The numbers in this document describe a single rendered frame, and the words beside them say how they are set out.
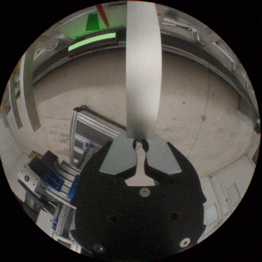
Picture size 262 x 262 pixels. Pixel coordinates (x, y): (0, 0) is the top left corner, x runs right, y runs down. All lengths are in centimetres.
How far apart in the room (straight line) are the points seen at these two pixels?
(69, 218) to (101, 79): 126
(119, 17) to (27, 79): 25
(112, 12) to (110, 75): 81
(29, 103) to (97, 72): 88
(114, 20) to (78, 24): 9
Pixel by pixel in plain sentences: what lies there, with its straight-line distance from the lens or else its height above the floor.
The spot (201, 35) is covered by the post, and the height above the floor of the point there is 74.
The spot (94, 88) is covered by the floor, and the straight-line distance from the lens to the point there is 103.
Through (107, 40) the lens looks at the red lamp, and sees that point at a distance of 29.
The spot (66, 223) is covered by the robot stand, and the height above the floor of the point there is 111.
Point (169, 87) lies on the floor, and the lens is 101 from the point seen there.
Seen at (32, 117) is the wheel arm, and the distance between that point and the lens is 24.
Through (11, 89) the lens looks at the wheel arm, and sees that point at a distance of 50.
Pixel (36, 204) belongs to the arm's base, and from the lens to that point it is 67.
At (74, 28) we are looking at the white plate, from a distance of 31.
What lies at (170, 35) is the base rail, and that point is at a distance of 32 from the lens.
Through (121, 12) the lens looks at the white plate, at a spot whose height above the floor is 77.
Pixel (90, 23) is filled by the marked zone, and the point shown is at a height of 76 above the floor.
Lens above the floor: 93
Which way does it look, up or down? 59 degrees down
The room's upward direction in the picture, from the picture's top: 174 degrees counter-clockwise
